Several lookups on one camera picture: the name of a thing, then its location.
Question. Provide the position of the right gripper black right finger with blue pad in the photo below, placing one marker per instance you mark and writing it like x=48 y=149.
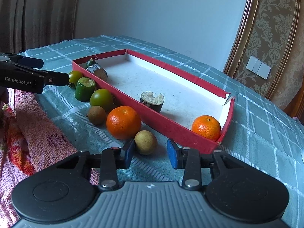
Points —
x=188 y=159

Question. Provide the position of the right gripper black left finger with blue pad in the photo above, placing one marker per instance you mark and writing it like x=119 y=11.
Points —
x=112 y=159

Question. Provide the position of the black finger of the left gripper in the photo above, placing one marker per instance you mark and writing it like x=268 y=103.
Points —
x=56 y=78

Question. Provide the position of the dark green small cucumber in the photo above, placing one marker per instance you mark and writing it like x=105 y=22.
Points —
x=90 y=62

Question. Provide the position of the dark cut sugarcane piece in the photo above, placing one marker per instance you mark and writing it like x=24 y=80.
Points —
x=98 y=71

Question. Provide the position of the dark sugarcane stub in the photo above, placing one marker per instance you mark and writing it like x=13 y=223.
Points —
x=155 y=102

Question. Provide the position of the small green fruit far left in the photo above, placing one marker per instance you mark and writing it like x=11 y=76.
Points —
x=74 y=77

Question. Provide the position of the orange mandarin in box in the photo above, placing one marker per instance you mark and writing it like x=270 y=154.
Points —
x=207 y=126

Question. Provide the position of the large orange mandarin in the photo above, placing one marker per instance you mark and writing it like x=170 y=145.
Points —
x=123 y=122

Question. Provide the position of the tan longan fruit large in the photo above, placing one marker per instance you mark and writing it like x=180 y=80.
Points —
x=145 y=142

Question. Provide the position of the green cut cucumber piece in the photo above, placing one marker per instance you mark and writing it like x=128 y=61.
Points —
x=84 y=89

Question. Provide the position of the red shallow cardboard box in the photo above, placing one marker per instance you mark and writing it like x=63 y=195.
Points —
x=167 y=99

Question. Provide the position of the small brown longan fruit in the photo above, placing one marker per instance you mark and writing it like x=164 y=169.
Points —
x=96 y=115

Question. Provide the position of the green round fruit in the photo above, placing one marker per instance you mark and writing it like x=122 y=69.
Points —
x=102 y=98

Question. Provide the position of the brown curtain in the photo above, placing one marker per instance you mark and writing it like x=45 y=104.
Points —
x=29 y=24

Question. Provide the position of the pink floral towel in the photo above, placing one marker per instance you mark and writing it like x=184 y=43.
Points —
x=30 y=142

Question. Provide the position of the green plaid bedsheet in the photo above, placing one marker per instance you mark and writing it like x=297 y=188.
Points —
x=260 y=133

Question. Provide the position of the white wall light switch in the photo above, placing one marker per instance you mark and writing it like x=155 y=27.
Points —
x=258 y=67

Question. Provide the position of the gold ornate wall panel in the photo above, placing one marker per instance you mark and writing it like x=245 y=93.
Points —
x=271 y=31

